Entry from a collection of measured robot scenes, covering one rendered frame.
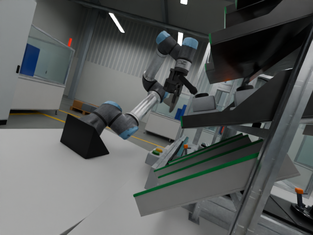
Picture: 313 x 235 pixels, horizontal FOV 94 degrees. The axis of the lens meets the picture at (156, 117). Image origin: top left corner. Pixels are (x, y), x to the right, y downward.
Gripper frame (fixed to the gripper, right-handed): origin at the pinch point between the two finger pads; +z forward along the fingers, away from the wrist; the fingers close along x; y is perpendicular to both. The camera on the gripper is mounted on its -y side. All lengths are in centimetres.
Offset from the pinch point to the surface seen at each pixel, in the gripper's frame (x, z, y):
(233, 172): 46, 6, -21
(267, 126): -82, -14, -72
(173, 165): 29.6, 15.1, -11.2
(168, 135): -494, 95, 71
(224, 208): 12.8, 28.3, -33.1
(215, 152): 31.1, 6.8, -20.3
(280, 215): 7, 24, -53
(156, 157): -1.8, 26.1, 0.1
